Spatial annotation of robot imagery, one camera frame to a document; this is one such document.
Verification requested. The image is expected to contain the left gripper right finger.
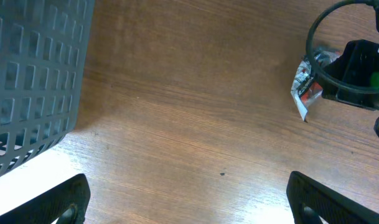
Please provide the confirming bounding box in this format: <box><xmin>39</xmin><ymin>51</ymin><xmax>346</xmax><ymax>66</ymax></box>
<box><xmin>286</xmin><ymin>171</ymin><xmax>379</xmax><ymax>224</ymax></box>

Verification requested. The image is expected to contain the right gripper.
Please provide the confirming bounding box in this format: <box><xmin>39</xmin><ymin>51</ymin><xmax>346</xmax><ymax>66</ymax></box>
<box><xmin>319</xmin><ymin>1</ymin><xmax>379</xmax><ymax>111</ymax></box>

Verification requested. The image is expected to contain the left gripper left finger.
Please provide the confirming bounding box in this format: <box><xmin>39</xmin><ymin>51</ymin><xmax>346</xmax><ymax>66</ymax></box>
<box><xmin>0</xmin><ymin>174</ymin><xmax>91</xmax><ymax>224</ymax></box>

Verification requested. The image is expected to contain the black snack bag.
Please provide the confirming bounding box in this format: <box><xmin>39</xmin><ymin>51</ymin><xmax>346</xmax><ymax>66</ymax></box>
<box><xmin>291</xmin><ymin>47</ymin><xmax>340</xmax><ymax>122</ymax></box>

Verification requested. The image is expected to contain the grey plastic mesh basket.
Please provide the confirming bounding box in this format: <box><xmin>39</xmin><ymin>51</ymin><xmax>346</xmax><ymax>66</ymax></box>
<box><xmin>0</xmin><ymin>0</ymin><xmax>95</xmax><ymax>177</ymax></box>

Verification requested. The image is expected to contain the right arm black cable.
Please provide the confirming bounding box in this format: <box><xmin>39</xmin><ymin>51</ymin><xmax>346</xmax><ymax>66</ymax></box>
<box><xmin>305</xmin><ymin>0</ymin><xmax>379</xmax><ymax>146</ymax></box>

